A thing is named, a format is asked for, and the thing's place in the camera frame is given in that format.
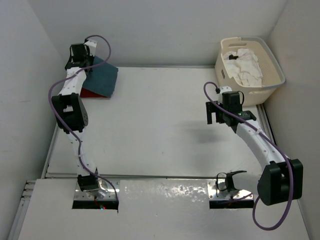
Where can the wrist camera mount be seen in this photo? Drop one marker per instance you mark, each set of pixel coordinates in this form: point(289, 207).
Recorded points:
point(91, 46)
point(220, 91)

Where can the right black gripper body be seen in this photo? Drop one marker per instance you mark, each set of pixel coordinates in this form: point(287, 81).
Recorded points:
point(220, 118)

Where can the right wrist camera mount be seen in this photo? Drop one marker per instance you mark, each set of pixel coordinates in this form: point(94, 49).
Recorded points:
point(220, 91)

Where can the red t shirt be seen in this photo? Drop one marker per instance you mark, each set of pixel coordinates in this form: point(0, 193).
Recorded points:
point(89, 94)

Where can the reflective foil panel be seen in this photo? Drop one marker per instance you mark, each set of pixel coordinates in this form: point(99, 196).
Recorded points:
point(186, 195)

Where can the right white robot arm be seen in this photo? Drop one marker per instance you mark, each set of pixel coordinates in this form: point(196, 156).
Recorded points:
point(280, 175)

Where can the white t shirt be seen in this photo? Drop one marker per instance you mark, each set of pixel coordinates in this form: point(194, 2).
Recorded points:
point(243, 66)

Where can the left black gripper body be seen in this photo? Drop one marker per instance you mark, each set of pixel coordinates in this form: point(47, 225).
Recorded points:
point(88, 58)

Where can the blue t shirt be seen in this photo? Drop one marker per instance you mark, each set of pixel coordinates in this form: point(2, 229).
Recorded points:
point(102, 80)

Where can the cream laundry basket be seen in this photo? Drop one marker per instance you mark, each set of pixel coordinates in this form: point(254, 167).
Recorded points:
point(273, 76)

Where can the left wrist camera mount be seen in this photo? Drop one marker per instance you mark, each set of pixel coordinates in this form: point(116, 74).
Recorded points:
point(91, 46)

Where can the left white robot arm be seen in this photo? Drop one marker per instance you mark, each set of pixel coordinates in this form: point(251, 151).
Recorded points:
point(72, 115)

